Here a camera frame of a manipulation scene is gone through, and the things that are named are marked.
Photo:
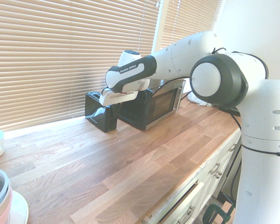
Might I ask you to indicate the white kitchen cabinet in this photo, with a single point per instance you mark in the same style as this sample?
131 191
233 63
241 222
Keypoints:
210 186

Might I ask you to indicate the black slot toaster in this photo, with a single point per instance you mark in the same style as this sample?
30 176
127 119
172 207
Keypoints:
91 107

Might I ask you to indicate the white open drawer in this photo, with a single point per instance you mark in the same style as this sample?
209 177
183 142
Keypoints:
189 198

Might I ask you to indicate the wide beige window blind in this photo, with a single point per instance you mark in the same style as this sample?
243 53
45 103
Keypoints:
49 58

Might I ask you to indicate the narrow beige window blind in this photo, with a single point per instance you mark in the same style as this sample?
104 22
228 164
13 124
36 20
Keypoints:
189 21

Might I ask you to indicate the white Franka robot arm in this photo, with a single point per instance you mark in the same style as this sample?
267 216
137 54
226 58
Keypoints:
259 163

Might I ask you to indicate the white cloth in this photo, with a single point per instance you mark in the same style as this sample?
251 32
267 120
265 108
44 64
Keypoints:
198 99

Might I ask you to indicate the round metal cabinet knob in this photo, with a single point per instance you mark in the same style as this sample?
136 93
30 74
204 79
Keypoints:
218 175

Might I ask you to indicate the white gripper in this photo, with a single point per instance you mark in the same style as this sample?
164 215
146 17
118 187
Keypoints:
116 97

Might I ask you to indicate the green clamp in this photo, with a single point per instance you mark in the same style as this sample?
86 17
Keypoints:
214 211

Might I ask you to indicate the white plate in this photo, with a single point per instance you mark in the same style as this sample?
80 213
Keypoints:
19 207

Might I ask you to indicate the black and steel microwave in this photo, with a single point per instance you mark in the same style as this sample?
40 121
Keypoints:
161 105

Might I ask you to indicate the pink bowl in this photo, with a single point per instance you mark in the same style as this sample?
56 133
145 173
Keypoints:
5 210

